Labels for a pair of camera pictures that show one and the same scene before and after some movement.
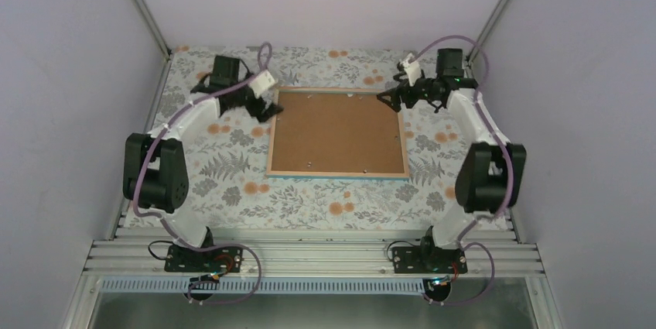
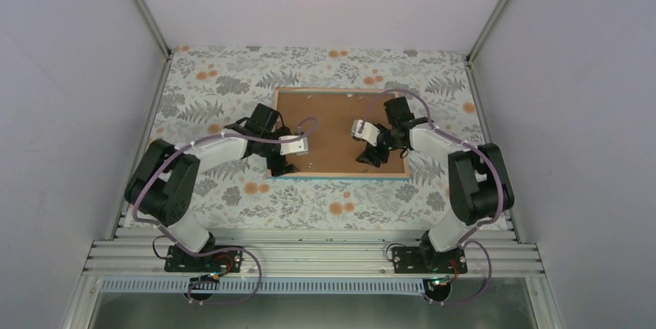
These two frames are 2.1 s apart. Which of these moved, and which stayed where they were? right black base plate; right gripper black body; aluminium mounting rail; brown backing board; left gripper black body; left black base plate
Moved: left gripper black body; right gripper black body
Stayed: right black base plate; brown backing board; aluminium mounting rail; left black base plate
